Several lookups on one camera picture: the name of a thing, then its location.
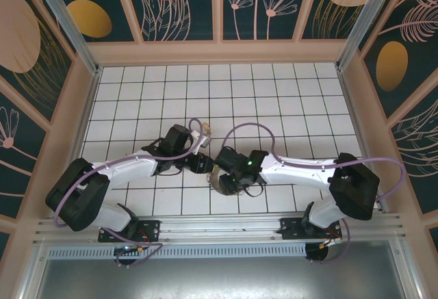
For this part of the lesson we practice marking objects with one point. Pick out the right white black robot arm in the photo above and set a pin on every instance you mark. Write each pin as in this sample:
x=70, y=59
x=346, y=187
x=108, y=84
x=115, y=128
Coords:
x=301, y=176

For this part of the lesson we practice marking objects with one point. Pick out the aluminium corner post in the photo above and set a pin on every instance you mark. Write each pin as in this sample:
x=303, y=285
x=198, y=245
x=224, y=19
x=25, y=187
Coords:
x=367, y=22
x=68, y=22

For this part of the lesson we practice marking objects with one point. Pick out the large metal keyring with loops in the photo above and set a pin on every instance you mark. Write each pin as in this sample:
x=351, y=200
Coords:
x=214, y=179

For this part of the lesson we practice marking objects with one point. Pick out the aluminium side rail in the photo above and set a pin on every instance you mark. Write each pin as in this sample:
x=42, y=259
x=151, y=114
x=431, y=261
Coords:
x=85, y=114
x=354, y=114

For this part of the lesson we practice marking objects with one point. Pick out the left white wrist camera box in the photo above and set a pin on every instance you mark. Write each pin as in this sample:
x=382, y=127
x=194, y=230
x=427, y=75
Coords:
x=205, y=139

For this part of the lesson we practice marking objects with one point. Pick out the grey metal sheet panel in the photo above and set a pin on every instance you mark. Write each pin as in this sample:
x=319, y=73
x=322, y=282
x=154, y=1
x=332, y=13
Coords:
x=219, y=278

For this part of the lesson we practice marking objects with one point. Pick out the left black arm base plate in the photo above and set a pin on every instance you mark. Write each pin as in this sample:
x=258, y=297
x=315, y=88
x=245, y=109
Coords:
x=152, y=225

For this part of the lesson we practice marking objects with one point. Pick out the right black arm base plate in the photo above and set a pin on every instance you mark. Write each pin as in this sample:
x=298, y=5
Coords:
x=289, y=232

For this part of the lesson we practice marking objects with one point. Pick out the aluminium mounting rail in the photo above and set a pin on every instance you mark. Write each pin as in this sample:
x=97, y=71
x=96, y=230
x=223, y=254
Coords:
x=219, y=225

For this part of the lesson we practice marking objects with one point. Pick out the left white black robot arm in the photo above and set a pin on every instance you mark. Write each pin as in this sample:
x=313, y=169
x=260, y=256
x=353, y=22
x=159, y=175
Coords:
x=130, y=169

